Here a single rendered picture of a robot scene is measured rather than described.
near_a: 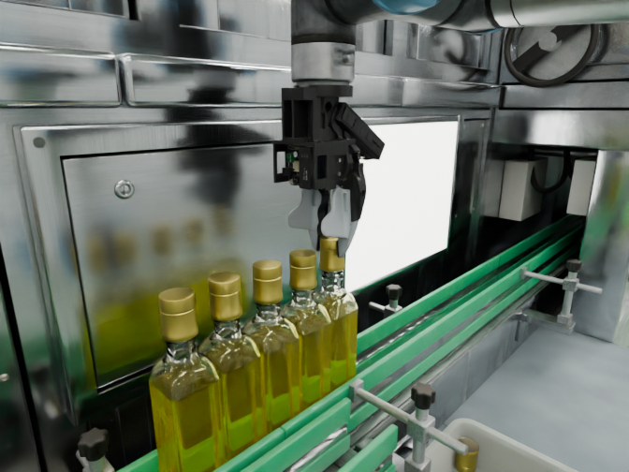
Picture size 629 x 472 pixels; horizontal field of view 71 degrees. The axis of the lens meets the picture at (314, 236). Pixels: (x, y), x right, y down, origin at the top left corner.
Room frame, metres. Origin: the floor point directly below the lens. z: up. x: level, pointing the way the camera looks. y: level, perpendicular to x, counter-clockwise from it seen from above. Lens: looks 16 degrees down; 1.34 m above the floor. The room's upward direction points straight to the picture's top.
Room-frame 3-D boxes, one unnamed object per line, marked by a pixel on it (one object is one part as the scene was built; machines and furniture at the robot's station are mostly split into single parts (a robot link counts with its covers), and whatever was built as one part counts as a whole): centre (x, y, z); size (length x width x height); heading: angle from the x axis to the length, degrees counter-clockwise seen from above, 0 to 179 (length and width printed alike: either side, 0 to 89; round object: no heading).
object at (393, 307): (0.79, -0.14, 0.94); 0.07 x 0.04 x 0.13; 46
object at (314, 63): (0.55, -0.01, 1.38); 0.08 x 0.08 x 0.05
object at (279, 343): (0.48, 0.06, 0.99); 0.06 x 0.06 x 0.21; 47
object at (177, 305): (0.40, 0.14, 1.14); 0.04 x 0.04 x 0.04
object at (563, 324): (0.94, -0.56, 0.90); 0.17 x 0.05 x 0.22; 46
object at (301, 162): (0.55, 0.00, 1.30); 0.09 x 0.08 x 0.12; 136
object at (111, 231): (0.76, -0.02, 1.15); 0.90 x 0.03 x 0.34; 136
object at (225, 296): (0.44, 0.10, 1.14); 0.04 x 0.04 x 0.04
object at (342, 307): (0.57, -0.02, 0.99); 0.06 x 0.06 x 0.21; 46
